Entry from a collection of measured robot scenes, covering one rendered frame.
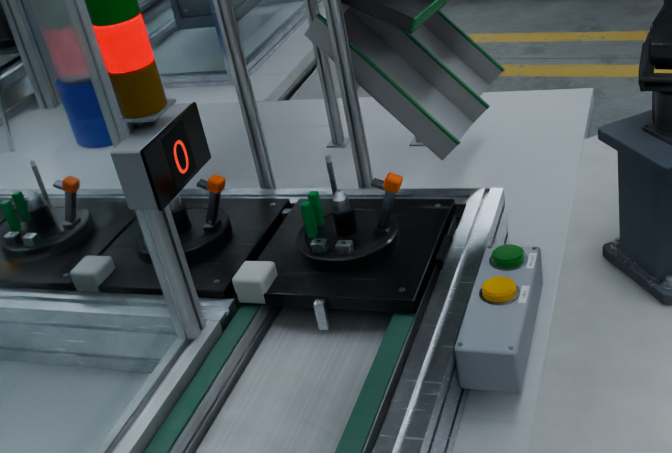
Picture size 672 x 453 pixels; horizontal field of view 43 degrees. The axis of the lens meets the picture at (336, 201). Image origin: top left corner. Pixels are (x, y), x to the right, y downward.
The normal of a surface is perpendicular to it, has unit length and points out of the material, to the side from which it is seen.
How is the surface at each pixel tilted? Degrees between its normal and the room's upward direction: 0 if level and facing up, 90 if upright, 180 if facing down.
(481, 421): 0
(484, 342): 0
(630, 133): 0
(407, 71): 45
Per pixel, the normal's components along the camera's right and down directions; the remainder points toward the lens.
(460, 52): -0.47, 0.50
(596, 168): -0.18, -0.86
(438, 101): 0.48, -0.54
